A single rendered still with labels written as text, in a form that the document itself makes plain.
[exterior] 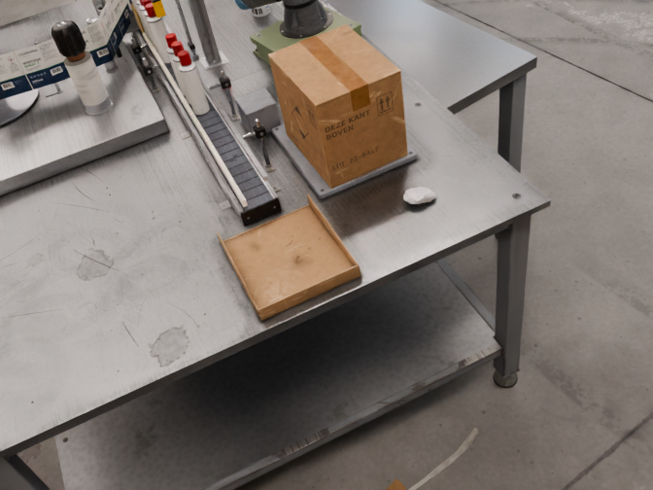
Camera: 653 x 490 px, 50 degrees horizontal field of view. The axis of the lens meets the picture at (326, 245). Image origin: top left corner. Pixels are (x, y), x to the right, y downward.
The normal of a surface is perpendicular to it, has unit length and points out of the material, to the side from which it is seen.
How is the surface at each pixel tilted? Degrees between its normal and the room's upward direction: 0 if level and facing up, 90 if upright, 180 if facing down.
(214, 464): 1
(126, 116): 0
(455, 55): 0
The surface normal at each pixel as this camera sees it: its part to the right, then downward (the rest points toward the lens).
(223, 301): -0.14, -0.69
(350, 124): 0.44, 0.60
